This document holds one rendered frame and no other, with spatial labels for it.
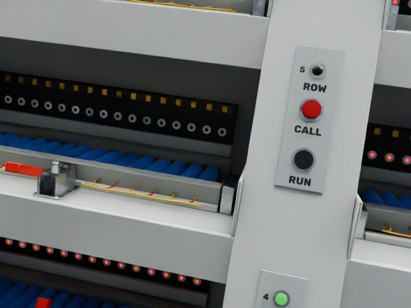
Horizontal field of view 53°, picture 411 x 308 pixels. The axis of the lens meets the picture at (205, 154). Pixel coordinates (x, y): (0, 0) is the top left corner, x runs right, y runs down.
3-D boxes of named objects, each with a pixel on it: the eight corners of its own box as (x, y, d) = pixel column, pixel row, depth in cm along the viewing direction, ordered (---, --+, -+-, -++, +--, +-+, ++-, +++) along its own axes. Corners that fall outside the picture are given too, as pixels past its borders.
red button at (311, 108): (320, 119, 35) (323, 100, 35) (300, 117, 35) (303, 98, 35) (318, 121, 36) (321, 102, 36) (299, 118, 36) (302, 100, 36)
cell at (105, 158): (122, 165, 52) (99, 178, 46) (108, 162, 53) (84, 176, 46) (123, 151, 52) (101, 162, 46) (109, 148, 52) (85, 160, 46)
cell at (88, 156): (107, 162, 53) (82, 175, 46) (93, 160, 53) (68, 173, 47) (107, 148, 52) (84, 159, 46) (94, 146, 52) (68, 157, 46)
